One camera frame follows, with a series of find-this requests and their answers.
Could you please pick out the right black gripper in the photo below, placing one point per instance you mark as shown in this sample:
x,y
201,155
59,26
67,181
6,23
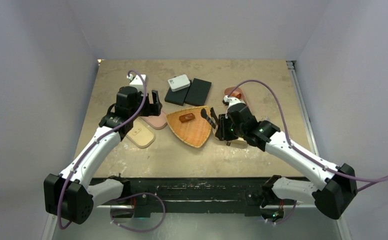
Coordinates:
x,y
222,132

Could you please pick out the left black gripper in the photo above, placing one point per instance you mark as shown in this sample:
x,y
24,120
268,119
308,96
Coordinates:
x,y
152,109

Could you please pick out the beige lunch box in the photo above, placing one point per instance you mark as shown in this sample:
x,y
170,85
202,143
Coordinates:
x,y
236,143

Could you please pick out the small glazed meat strip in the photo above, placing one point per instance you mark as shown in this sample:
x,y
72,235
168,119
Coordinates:
x,y
238,95

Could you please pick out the woven bamboo basket tray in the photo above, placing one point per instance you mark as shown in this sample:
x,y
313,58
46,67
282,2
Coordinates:
x,y
194,132

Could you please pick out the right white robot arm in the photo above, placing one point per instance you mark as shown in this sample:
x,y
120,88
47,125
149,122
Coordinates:
x,y
331,188

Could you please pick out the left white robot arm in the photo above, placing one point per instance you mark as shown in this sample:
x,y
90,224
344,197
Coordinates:
x,y
70,194

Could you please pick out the pink lunch box lid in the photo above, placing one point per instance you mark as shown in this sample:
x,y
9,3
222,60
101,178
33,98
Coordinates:
x,y
156,122

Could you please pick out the left black box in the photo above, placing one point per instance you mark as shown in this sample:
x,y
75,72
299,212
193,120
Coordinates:
x,y
177,97

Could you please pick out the black box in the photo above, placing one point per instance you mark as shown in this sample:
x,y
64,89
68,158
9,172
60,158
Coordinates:
x,y
198,92
177,97

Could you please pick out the beige lunch box lid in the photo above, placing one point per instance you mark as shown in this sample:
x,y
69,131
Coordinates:
x,y
140,134

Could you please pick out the pink lunch box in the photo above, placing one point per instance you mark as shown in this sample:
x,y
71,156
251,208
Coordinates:
x,y
238,90

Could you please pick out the white small device box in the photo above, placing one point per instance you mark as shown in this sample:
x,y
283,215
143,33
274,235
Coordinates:
x,y
178,83

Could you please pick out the right black box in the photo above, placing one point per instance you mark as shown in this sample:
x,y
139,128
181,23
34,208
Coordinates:
x,y
198,92

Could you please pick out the dark brown meat slice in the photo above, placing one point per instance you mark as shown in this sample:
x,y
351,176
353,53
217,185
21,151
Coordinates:
x,y
186,117

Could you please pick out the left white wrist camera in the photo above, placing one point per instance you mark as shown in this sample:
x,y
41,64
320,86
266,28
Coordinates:
x,y
136,82

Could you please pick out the right aluminium rail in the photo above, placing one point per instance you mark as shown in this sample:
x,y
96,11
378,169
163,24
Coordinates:
x,y
300,99

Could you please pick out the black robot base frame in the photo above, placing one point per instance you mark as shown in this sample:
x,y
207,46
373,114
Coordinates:
x,y
196,195

